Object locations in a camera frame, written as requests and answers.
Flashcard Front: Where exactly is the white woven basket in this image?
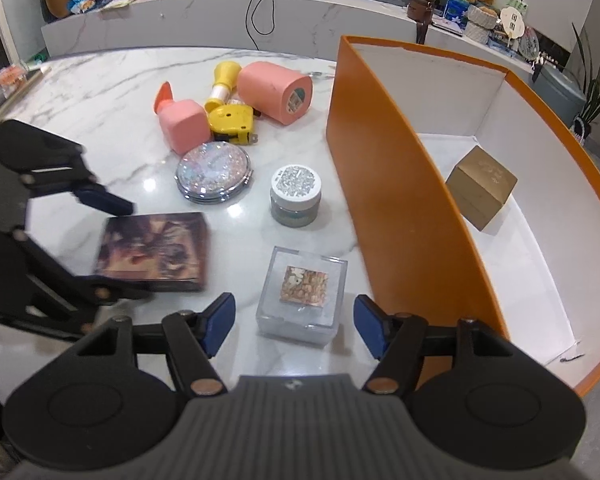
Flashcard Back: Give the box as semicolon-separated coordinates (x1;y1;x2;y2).
464;4;498;47

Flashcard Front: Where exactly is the brown leather bag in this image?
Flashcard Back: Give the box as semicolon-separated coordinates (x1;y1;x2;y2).
406;0;438;44

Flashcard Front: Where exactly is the grey pedal bin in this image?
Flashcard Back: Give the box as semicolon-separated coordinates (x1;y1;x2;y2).
534;62;587;127

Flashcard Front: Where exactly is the gold cardboard box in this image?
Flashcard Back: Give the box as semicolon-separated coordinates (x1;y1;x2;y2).
445;146;518;232

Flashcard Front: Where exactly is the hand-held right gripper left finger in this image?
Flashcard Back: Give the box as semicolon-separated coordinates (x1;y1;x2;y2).
75;291;237;397

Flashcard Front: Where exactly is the green potted plant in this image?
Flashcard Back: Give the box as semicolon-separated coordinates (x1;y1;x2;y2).
570;22;600;137

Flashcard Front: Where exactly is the orange storage box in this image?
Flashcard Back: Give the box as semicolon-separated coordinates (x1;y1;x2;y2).
326;35;600;398

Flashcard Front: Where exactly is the white marble counter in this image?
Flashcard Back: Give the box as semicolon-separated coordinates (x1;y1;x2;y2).
40;0;537;70

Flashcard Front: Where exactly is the round white hand fan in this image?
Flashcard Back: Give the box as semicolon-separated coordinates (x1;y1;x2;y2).
497;5;527;49

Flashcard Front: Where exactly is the pink pump bottle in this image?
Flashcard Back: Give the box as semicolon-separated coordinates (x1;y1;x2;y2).
153;81;216;156

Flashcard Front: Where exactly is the black cable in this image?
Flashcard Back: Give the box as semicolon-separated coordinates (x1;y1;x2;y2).
245;0;311;51

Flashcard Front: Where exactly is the yellow tape measure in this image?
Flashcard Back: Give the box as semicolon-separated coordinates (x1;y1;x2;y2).
207;102;263;145

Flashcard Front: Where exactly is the brown printed palette box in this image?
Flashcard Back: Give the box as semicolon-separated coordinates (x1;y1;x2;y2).
94;212;210;293

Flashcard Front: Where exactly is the yellow bottle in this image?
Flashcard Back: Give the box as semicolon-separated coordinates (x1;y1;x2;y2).
203;61;243;113

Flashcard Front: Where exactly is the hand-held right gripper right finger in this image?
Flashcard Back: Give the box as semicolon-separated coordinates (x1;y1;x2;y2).
354;294;518;395

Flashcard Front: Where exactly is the round glitter compact mirror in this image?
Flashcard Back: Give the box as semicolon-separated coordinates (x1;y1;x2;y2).
175;141;253;205

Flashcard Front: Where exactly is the large pink bottle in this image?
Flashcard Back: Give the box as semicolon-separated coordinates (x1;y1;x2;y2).
236;61;314;126

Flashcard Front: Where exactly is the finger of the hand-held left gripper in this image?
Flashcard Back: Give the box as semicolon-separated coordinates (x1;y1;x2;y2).
7;229;155;342
0;120;134;217

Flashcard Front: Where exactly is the glass jar with glitter lid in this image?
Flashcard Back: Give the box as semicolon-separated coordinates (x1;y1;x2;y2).
270;164;324;228

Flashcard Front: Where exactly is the clear acrylic display box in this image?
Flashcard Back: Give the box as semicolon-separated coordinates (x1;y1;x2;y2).
256;246;349;347

